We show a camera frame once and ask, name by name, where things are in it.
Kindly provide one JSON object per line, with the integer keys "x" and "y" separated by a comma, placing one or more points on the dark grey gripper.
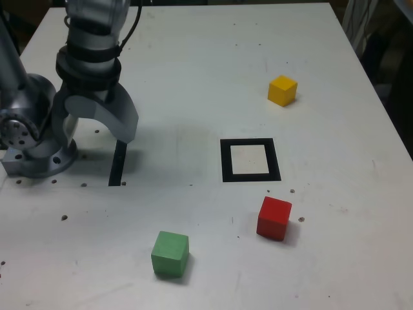
{"x": 103, "y": 94}

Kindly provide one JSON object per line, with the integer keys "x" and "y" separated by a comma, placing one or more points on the green cube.
{"x": 169, "y": 255}

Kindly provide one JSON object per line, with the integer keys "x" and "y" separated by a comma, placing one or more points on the yellow cube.
{"x": 282, "y": 92}

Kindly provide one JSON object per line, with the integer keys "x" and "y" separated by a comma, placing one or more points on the red cube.
{"x": 274, "y": 219}

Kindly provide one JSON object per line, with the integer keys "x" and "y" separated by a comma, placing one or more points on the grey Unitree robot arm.
{"x": 32, "y": 155}

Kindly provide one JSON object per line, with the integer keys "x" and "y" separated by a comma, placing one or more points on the black tape square outline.
{"x": 225, "y": 161}

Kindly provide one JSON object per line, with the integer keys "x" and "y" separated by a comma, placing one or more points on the black tape strip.
{"x": 116, "y": 168}

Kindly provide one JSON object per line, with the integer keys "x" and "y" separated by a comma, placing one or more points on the pale hanging cloth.
{"x": 355, "y": 19}

